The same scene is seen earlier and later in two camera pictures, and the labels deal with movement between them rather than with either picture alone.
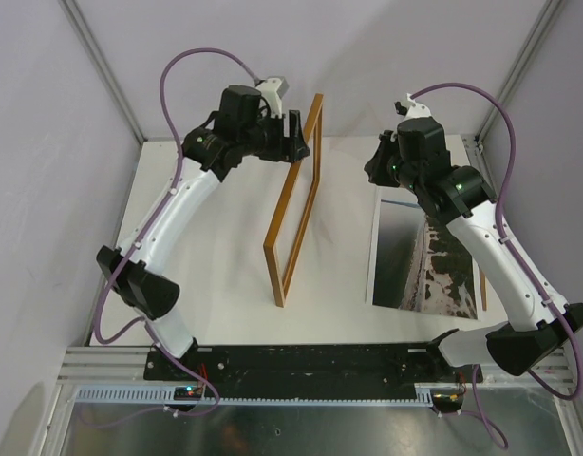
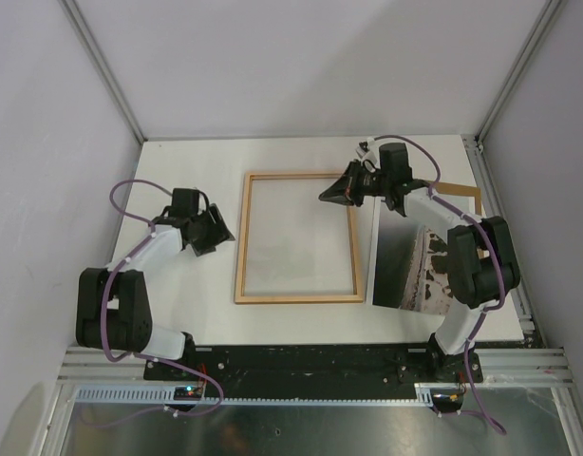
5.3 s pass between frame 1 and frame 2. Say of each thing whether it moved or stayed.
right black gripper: moved
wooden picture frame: moved
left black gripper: moved
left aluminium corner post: stayed
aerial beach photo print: stayed
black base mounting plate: stayed
